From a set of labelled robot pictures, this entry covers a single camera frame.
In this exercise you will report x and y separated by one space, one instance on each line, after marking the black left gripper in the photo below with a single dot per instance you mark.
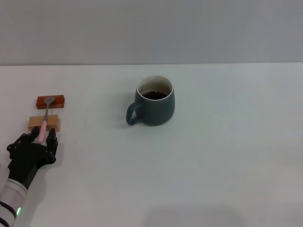
26 163

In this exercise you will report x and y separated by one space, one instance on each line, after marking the dark grey ceramic mug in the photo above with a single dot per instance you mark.
156 111

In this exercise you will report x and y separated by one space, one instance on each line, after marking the light wooden spoon rest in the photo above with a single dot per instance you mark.
54 121

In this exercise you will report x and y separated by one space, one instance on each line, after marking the red-brown wooden block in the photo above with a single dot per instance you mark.
59 101

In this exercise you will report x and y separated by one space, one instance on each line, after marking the dark coffee liquid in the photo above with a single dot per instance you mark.
155 95

